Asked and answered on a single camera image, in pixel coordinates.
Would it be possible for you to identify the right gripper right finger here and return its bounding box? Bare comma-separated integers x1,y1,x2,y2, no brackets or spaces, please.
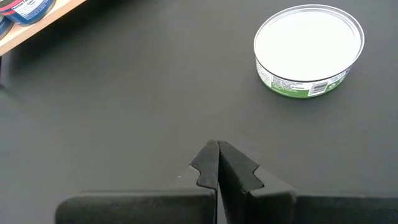
219,140,398,224

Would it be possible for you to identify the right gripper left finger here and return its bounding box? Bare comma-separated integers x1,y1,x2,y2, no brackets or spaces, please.
55,139,220,224

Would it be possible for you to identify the Wild Planet salmon can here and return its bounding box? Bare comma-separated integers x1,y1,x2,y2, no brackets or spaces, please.
0,14,15,41
0,0,57,26

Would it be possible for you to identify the dark table mat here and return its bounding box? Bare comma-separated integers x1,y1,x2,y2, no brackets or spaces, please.
0,0,398,224

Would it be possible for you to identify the Bumble Bee tuna can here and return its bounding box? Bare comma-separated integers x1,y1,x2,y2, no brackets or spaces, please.
253,3,366,99

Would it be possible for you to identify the wooden shelf with black frame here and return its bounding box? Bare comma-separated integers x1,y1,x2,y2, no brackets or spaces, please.
0,0,87,57

